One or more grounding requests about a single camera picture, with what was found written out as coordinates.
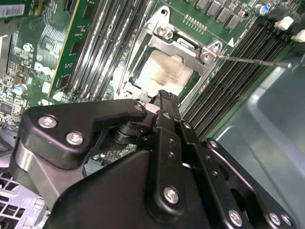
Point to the metal socket cover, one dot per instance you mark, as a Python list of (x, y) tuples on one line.
[(164, 44)]

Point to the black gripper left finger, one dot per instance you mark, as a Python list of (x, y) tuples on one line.
[(71, 119)]

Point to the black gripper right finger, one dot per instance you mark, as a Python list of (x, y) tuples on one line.
[(201, 155)]

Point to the thin metal locking lever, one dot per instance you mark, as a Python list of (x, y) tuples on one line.
[(252, 60), (122, 76)]

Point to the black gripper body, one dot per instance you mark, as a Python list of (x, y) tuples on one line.
[(107, 195)]

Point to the silver CPU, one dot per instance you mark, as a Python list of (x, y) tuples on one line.
[(164, 71)]

